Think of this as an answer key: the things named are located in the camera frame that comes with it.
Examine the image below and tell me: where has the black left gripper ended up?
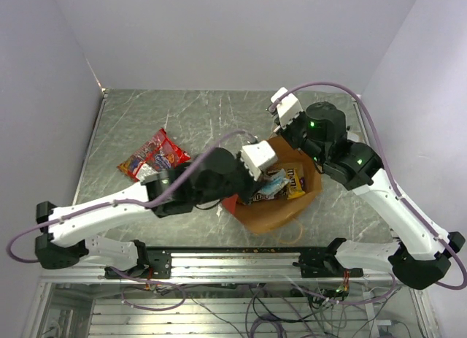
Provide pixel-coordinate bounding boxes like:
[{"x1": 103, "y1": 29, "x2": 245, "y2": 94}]
[{"x1": 194, "y1": 150, "x2": 271, "y2": 205}]

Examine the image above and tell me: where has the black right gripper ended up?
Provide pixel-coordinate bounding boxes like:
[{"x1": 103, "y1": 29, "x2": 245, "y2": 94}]
[{"x1": 274, "y1": 107, "x2": 327, "y2": 166}]

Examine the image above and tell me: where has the red brown paper bag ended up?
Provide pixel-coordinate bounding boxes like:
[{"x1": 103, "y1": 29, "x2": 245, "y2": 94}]
[{"x1": 221, "y1": 137, "x2": 322, "y2": 234}]

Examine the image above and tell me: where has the large red snack bag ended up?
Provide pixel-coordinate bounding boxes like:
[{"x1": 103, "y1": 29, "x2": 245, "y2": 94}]
[{"x1": 117, "y1": 128, "x2": 191, "y2": 182}]

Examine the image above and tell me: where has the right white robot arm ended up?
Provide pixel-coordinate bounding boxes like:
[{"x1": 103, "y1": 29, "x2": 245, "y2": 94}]
[{"x1": 276, "y1": 100, "x2": 465, "y2": 290}]

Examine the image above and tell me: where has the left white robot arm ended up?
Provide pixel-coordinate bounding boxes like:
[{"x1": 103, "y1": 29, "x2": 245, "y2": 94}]
[{"x1": 34, "y1": 141, "x2": 277, "y2": 277}]

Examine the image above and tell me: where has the light blue snack packet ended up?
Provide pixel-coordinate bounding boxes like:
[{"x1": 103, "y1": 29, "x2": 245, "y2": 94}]
[{"x1": 258, "y1": 169, "x2": 289, "y2": 195}]

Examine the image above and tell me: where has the yellow m&m's packet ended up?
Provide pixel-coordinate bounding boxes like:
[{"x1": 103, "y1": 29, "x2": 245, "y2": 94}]
[{"x1": 280, "y1": 163, "x2": 306, "y2": 200}]

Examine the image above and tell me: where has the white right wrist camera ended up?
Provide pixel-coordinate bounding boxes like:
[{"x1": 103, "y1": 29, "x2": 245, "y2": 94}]
[{"x1": 274, "y1": 93, "x2": 304, "y2": 129}]

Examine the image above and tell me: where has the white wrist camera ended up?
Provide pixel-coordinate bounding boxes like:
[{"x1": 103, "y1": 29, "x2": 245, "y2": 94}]
[
  {"x1": 240, "y1": 140, "x2": 277, "y2": 181},
  {"x1": 274, "y1": 93, "x2": 304, "y2": 129}
]

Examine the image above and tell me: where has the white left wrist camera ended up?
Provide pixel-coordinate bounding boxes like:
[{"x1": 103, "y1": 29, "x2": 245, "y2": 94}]
[{"x1": 240, "y1": 140, "x2": 277, "y2": 181}]

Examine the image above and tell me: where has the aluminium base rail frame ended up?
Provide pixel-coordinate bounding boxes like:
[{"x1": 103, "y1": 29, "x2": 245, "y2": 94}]
[{"x1": 24, "y1": 247, "x2": 441, "y2": 337}]

